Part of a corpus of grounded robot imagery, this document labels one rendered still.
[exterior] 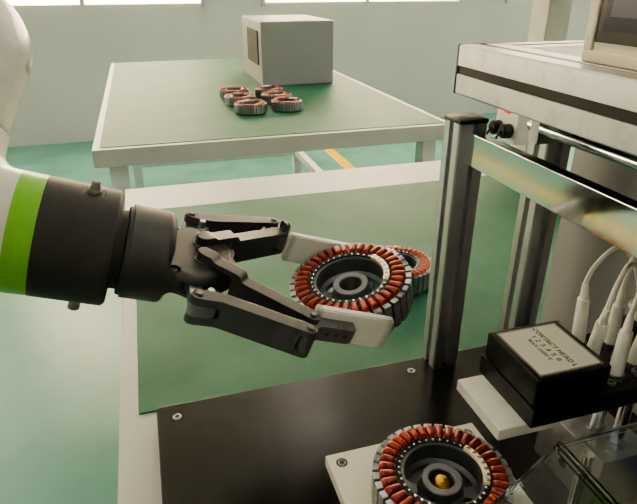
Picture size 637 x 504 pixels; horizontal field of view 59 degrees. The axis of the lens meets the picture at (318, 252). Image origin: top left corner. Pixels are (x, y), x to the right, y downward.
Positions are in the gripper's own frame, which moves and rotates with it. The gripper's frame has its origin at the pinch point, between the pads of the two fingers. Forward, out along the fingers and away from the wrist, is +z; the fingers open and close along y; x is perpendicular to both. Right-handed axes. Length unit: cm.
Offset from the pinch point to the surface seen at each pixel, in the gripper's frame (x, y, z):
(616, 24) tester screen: 27.7, 4.7, 8.2
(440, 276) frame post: 0.8, -4.3, 11.9
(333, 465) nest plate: -12.5, 9.6, 0.7
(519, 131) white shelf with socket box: 6, -72, 64
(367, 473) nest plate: -11.5, 11.1, 3.2
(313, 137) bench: -22, -118, 33
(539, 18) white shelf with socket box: 29, -79, 60
